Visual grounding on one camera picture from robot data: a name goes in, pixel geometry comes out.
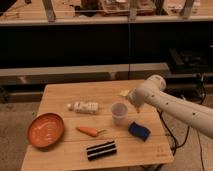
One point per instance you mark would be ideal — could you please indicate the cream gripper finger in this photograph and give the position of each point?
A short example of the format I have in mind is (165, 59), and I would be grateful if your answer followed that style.
(124, 93)

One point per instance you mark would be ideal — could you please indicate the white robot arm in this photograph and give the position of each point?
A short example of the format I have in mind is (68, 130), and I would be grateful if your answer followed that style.
(151, 91)

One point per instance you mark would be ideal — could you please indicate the orange ceramic bowl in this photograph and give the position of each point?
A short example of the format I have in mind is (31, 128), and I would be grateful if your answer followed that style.
(45, 130)

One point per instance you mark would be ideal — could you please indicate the long wooden workbench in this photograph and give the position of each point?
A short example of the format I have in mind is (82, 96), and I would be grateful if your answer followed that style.
(42, 75)

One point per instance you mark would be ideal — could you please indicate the wooden table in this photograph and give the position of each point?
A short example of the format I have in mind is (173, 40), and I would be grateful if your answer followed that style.
(86, 126)

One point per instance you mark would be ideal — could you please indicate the blue sponge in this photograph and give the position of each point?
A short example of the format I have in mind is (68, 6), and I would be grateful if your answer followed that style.
(139, 131)

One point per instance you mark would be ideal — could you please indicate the white plastic bottle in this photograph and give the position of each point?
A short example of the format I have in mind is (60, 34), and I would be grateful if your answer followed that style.
(84, 107)

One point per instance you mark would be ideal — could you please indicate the orange toy carrot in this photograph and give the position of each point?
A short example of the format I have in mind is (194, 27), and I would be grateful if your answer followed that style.
(89, 131)

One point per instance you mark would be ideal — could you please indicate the black white striped block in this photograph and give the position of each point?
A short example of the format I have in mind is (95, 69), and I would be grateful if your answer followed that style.
(101, 150)

